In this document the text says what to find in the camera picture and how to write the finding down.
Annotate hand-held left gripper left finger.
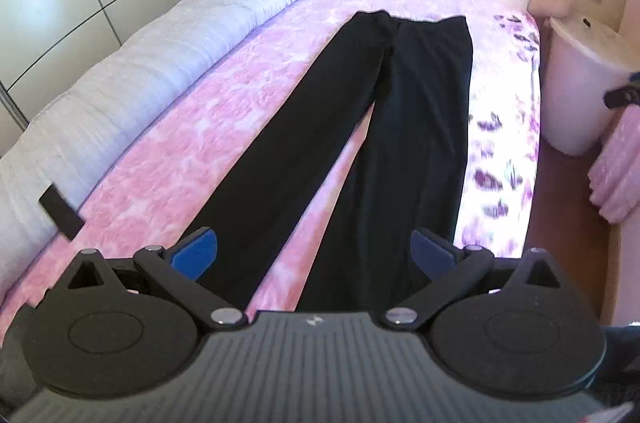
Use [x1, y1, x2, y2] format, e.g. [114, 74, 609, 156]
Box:
[50, 227, 247, 331]

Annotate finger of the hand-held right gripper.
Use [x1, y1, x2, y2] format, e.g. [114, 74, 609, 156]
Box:
[603, 72, 640, 109]

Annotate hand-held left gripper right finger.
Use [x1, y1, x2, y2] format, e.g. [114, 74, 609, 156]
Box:
[384, 228, 576, 331]

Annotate black pants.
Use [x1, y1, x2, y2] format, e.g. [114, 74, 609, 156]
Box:
[187, 9, 474, 315]

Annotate white laundry bin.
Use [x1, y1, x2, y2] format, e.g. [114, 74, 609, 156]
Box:
[542, 14, 632, 156]

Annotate pink fleece cloth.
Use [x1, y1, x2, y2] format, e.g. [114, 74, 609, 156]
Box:
[587, 105, 640, 225]

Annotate pink plush cushion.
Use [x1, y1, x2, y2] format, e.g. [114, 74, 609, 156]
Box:
[527, 0, 576, 20]

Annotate pink floral bedsheet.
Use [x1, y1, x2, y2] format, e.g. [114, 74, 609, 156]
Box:
[0, 0, 543, 329]

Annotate black tag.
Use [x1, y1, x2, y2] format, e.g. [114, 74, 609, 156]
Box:
[39, 185, 85, 239]

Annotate white quilted duvet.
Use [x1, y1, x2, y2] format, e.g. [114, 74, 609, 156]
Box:
[0, 0, 335, 299]

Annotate dark cloth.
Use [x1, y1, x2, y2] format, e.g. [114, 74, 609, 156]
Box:
[595, 324, 640, 404]

